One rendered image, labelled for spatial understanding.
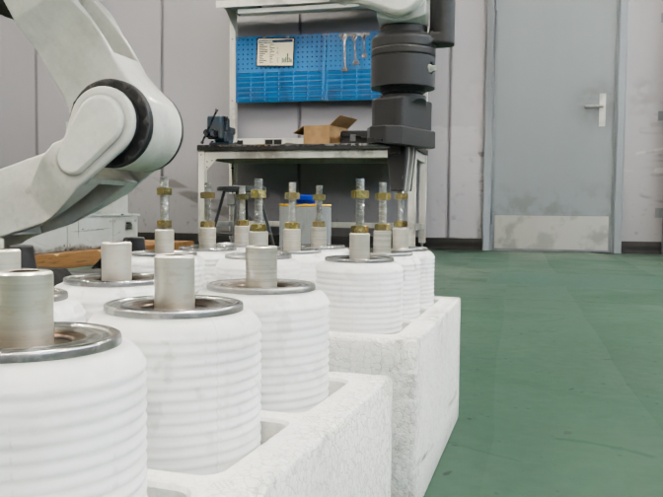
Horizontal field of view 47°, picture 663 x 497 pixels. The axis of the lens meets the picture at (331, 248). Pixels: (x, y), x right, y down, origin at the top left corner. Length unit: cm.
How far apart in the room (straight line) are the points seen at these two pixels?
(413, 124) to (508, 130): 493
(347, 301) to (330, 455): 35
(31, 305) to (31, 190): 105
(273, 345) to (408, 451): 31
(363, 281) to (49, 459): 53
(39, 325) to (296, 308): 21
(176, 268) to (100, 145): 84
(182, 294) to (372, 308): 40
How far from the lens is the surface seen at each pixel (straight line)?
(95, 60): 133
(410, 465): 78
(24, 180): 138
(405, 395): 76
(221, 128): 554
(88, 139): 126
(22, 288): 32
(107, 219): 442
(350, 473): 50
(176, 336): 39
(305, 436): 44
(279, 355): 50
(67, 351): 30
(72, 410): 30
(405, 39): 104
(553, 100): 600
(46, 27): 137
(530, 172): 594
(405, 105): 103
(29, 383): 29
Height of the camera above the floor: 31
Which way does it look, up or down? 3 degrees down
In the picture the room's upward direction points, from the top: 1 degrees clockwise
